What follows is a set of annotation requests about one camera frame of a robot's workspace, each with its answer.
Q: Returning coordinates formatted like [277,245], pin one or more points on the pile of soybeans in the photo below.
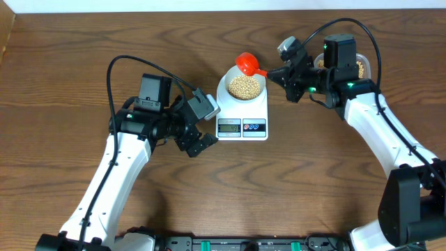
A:
[339,77]

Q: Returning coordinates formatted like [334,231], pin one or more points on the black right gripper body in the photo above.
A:
[311,80]

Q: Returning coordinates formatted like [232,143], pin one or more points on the white round bowl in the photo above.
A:
[261,94]

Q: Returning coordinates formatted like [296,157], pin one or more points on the white digital kitchen scale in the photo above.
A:
[241,121]

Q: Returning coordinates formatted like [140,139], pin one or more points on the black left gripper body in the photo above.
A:
[175,126]

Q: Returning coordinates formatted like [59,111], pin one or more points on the clear plastic container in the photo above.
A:
[361,60]

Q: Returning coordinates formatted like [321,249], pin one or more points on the red measuring scoop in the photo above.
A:
[249,65]

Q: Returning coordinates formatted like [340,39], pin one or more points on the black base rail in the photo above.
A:
[189,242]

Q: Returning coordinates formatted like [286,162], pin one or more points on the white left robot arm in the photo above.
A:
[135,131]

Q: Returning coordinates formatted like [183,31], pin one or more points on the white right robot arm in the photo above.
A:
[412,209]

